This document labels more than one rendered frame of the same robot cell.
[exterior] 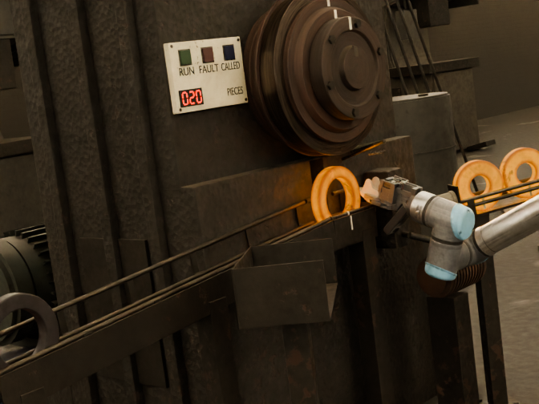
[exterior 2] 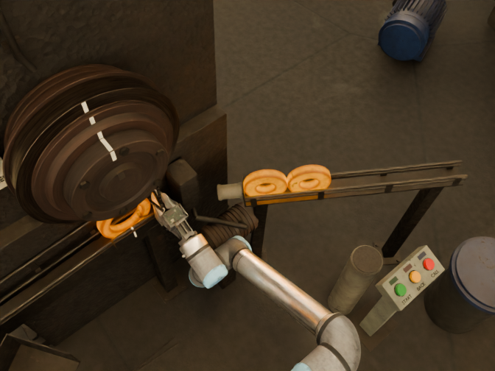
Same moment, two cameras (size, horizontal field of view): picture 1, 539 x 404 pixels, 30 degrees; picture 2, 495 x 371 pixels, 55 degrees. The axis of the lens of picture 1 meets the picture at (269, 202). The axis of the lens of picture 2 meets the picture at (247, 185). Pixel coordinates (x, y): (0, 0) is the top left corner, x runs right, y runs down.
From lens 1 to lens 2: 2.47 m
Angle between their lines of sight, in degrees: 51
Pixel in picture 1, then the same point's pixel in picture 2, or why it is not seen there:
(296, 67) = (48, 197)
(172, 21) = not seen: outside the picture
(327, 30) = (79, 174)
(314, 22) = (67, 159)
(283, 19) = (23, 163)
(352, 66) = (116, 188)
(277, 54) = (20, 192)
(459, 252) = not seen: hidden behind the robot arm
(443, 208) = (200, 269)
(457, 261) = not seen: hidden behind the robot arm
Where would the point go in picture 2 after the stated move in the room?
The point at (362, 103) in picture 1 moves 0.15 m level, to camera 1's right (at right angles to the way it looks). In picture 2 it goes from (135, 195) to (188, 202)
